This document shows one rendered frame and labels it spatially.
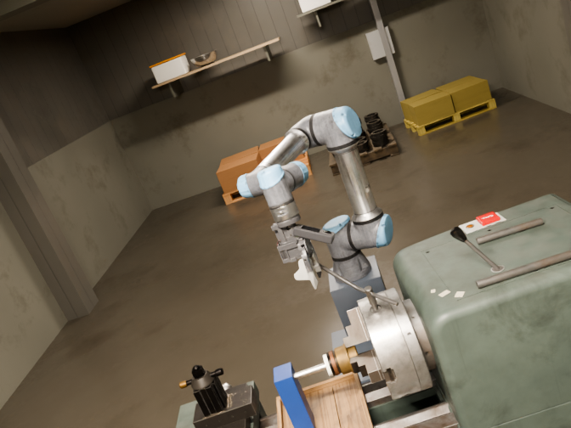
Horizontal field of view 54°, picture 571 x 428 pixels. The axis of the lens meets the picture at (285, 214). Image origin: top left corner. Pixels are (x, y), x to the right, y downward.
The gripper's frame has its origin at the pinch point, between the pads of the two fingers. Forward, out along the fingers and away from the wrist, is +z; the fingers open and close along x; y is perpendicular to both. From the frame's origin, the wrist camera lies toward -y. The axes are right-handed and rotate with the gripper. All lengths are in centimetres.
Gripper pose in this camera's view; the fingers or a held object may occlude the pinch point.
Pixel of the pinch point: (319, 278)
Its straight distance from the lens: 164.4
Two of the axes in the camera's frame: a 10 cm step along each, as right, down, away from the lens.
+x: -1.9, 2.6, -9.5
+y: -9.1, 3.1, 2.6
